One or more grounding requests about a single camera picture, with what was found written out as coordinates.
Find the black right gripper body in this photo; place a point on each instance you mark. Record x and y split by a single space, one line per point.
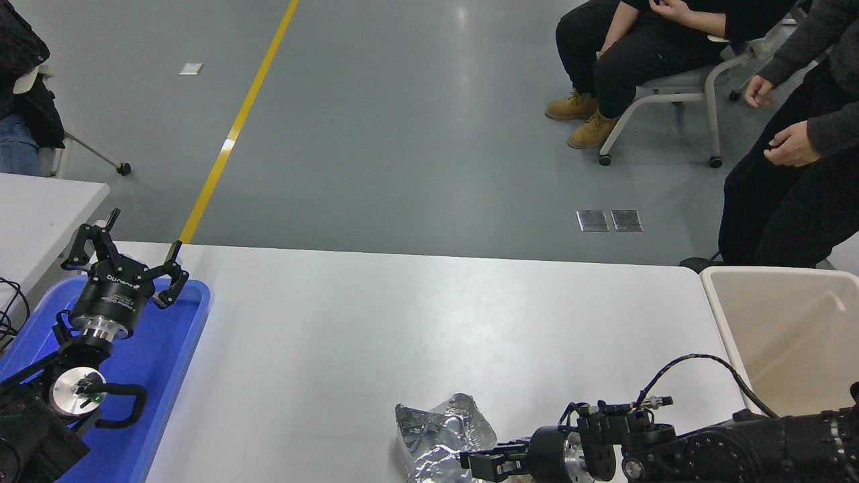
547 456

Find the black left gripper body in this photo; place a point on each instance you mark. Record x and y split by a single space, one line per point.
111 298

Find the silver foil tray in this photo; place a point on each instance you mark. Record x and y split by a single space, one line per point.
429 436

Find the person's left forearm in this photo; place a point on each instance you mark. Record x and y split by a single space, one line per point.
704 23

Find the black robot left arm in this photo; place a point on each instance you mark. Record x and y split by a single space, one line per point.
27 429

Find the person's right forearm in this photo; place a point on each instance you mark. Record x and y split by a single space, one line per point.
619 30

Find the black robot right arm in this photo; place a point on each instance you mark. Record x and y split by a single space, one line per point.
772 446

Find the person's left hand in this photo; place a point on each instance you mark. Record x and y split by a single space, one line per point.
795 146
670 8

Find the person's right hand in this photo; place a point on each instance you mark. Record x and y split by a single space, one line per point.
760 92

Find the white side table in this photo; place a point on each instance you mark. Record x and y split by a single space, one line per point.
40 215

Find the blue plastic tray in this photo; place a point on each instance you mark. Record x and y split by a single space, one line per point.
168 349

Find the person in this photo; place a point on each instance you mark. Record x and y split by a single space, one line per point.
27 114
792 215
644 60

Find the silver floor plate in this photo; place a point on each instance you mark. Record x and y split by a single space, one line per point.
592 221
627 220

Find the large pale bin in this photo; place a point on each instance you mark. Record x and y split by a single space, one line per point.
792 322

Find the white wheeled office chair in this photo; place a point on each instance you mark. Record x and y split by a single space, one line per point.
678 84

